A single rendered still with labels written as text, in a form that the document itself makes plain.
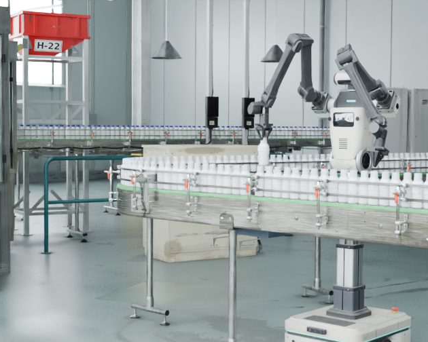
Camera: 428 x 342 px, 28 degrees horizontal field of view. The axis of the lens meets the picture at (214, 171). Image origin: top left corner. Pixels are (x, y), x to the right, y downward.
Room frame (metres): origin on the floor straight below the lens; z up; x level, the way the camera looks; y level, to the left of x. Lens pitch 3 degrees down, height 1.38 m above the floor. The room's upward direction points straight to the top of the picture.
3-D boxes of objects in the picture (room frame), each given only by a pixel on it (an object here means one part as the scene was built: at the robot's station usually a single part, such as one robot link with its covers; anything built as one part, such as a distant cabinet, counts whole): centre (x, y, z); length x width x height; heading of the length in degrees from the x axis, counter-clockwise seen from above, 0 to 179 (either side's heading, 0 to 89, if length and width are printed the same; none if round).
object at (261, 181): (4.66, -0.25, 1.08); 0.06 x 0.06 x 0.17
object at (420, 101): (11.25, -2.75, 0.96); 0.82 x 0.50 x 1.91; 121
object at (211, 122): (10.89, 0.05, 1.55); 0.17 x 0.15 x 0.42; 121
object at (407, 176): (4.07, -0.93, 1.08); 0.06 x 0.06 x 0.17
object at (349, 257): (5.04, -0.81, 0.49); 0.13 x 0.13 x 0.40; 49
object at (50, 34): (11.14, 2.17, 1.40); 0.92 x 0.72 x 2.80; 121
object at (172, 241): (9.09, 0.15, 0.59); 1.10 x 0.62 x 1.18; 121
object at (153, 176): (5.15, 0.42, 0.96); 0.23 x 0.10 x 0.27; 139
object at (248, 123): (11.17, -0.43, 1.55); 0.17 x 0.15 x 0.42; 121
